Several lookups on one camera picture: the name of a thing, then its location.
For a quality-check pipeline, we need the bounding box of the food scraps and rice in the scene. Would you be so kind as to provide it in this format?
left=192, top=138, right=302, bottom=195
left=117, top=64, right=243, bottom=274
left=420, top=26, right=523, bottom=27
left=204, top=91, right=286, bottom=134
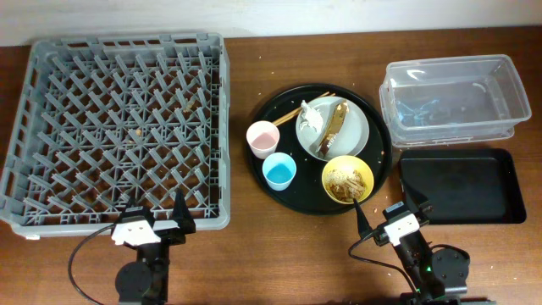
left=326, top=169, right=367, bottom=202

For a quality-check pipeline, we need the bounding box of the yellow bowl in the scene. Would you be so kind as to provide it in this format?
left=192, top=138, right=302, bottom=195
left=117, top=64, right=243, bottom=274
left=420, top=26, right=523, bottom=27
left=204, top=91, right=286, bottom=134
left=321, top=155, right=374, bottom=204

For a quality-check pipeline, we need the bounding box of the grey round plate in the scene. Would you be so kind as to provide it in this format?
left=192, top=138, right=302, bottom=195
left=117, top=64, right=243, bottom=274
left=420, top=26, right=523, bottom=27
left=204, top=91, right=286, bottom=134
left=296, top=97, right=369, bottom=161

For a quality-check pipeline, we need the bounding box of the blue plastic cup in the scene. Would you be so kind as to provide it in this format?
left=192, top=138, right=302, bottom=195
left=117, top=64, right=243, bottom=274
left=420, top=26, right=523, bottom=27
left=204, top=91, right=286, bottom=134
left=262, top=152, right=297, bottom=191

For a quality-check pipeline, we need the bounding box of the brown snack wrapper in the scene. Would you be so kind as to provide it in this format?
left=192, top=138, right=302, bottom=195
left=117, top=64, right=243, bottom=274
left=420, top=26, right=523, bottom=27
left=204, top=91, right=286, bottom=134
left=316, top=99, right=349, bottom=158

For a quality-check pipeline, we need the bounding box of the pink plastic cup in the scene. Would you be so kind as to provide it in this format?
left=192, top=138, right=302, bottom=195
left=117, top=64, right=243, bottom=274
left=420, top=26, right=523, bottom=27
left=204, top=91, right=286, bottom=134
left=246, top=120, right=280, bottom=159

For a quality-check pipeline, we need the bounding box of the white tissue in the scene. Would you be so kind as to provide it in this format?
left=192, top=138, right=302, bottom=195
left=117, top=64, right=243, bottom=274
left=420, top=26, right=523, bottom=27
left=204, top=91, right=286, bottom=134
left=300, top=101, right=324, bottom=133

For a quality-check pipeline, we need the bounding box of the wooden chopstick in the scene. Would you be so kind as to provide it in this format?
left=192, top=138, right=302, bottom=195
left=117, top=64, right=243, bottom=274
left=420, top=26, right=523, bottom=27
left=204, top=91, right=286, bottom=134
left=274, top=92, right=336, bottom=128
left=271, top=91, right=331, bottom=125

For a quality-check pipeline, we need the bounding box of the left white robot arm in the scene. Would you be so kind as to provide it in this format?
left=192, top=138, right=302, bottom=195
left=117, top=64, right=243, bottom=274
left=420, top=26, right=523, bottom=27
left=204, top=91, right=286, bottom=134
left=112, top=190, right=196, bottom=304

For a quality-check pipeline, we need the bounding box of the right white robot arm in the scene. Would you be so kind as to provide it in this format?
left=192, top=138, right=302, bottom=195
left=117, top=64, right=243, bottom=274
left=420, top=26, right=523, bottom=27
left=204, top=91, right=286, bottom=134
left=348, top=182, right=492, bottom=305

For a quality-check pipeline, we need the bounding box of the grey plastic dishwasher rack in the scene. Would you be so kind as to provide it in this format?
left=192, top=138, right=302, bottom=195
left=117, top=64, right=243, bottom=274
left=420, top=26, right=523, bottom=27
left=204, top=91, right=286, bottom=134
left=1, top=33, right=230, bottom=240

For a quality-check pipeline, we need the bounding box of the clear plastic waste bin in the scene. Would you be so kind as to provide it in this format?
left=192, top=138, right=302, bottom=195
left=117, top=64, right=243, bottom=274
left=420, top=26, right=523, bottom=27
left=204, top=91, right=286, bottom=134
left=379, top=54, right=532, bottom=148

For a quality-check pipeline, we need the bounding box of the black rectangular tray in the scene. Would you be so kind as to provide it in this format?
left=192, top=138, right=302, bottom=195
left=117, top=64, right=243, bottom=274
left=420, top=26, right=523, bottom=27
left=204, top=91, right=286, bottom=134
left=398, top=148, right=527, bottom=225

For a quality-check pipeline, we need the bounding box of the round black serving tray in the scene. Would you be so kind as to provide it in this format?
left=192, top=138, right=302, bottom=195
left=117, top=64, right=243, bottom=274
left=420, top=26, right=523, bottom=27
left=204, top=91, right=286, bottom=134
left=246, top=83, right=393, bottom=215

